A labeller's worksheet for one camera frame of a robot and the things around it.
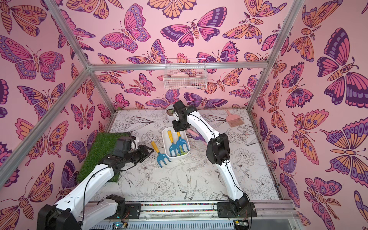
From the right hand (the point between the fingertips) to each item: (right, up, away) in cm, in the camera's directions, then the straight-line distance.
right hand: (173, 130), depth 93 cm
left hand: (-10, -10, -12) cm, 18 cm away
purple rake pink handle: (+16, -4, +9) cm, 18 cm away
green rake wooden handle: (+6, -13, -3) cm, 15 cm away
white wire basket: (+10, +38, +1) cm, 39 cm away
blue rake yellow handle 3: (0, -11, +4) cm, 12 cm away
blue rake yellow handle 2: (+5, -7, -1) cm, 9 cm away
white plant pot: (-4, +14, +13) cm, 19 cm away
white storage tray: (-5, -8, +7) cm, 12 cm away
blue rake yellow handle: (-8, -17, +2) cm, 19 cm away
